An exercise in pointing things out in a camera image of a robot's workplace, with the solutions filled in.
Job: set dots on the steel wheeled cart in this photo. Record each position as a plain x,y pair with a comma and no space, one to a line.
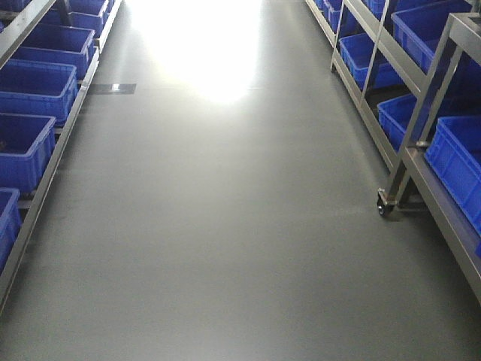
460,37

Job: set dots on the blue bin on cart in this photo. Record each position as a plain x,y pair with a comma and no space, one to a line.
454,155

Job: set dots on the right steel shelf rack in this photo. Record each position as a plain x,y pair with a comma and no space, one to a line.
382,49

